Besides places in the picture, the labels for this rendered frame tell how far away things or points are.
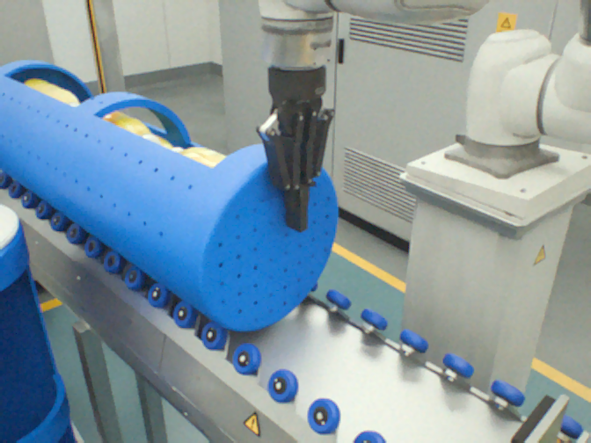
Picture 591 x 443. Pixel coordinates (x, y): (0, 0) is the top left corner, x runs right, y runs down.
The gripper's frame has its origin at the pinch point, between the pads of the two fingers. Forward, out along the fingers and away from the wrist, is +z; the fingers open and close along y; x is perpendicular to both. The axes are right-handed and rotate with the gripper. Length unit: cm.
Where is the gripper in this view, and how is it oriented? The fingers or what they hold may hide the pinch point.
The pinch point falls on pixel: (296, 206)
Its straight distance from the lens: 80.7
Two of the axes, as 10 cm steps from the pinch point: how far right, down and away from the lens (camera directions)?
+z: 0.0, 8.8, 4.7
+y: 7.0, -3.4, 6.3
